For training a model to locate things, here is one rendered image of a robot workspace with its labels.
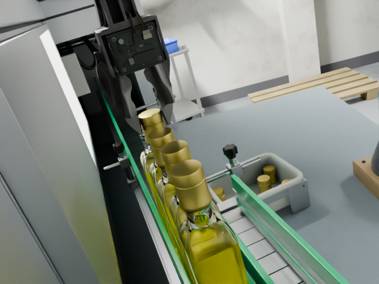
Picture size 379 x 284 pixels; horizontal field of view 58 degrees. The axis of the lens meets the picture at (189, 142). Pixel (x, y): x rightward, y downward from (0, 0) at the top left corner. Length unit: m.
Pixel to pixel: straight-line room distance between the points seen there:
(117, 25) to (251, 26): 3.46
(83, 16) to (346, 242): 1.15
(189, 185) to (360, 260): 0.53
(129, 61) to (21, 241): 0.22
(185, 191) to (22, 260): 0.15
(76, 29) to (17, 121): 1.15
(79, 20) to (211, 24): 2.48
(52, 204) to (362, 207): 0.75
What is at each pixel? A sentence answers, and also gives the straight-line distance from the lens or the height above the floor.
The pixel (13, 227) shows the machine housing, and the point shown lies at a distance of 0.30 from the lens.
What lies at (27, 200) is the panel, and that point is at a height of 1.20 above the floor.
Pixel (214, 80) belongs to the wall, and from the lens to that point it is 3.89.
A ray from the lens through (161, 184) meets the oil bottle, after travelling 0.48.
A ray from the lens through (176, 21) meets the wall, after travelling 3.75.
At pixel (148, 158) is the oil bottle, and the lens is 0.57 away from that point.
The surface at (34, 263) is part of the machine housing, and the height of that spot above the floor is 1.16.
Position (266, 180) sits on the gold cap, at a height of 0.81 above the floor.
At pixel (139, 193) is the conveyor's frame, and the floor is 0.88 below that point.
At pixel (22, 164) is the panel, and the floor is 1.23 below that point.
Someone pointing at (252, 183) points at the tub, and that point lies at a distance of 1.01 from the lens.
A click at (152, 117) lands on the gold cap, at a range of 0.49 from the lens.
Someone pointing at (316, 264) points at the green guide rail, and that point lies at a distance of 0.51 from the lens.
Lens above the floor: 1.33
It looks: 24 degrees down
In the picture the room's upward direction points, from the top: 16 degrees counter-clockwise
